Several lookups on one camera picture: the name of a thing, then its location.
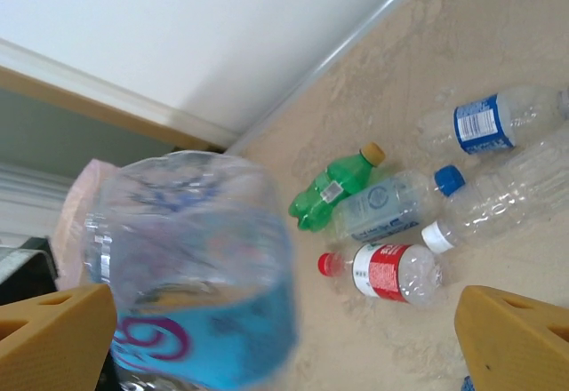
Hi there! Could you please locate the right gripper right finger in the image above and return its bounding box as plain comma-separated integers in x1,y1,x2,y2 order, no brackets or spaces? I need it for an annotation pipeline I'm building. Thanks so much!
457,284,569,391

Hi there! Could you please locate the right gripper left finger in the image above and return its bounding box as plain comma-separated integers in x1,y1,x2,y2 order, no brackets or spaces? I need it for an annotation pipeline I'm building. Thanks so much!
0,283,118,391

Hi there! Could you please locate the clear ribbed bottle white cap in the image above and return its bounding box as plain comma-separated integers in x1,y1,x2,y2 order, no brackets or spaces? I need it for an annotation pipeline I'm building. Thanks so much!
421,124,569,255

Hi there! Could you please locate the clear bottle cyan label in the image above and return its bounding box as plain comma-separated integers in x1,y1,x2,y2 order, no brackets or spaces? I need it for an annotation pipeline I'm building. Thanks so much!
82,150,300,391

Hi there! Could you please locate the frosted soda water bottle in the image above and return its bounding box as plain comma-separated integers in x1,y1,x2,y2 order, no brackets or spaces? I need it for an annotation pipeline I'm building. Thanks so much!
333,164,467,245

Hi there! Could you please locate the clear bottle dark blue label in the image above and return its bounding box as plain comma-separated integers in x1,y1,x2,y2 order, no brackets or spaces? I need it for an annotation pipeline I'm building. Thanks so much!
417,85,569,157

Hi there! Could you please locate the beige ribbed plastic waste bin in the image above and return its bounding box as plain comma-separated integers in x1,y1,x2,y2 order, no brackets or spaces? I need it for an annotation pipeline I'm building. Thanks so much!
52,157,119,291

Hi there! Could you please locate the red white label bottle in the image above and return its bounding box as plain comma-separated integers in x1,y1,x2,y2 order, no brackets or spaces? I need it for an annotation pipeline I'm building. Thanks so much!
317,243,444,310

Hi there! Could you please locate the green bottle with barcode label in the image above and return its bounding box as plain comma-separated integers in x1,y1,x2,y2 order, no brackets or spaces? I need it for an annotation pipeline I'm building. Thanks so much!
288,141,387,235

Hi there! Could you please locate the wooden door frame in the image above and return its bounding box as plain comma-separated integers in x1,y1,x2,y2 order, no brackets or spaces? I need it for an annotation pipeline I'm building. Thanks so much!
0,65,215,153

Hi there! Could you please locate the aluminium table edge rail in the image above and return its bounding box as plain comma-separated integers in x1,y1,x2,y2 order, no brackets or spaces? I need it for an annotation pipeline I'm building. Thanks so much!
225,0,442,157

